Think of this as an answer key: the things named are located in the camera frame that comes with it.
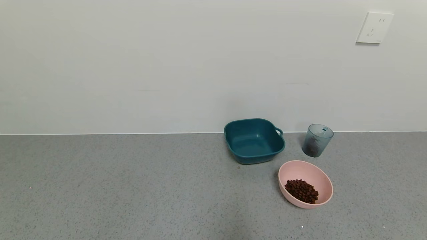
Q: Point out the dark brown solid pellets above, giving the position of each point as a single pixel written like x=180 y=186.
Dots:
x=302 y=191

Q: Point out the pink plastic bowl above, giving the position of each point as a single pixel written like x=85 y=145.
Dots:
x=307 y=171

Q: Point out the teal square plastic basin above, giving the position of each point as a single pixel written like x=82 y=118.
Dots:
x=253 y=143

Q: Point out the white wall socket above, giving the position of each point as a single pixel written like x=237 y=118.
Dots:
x=374 y=28

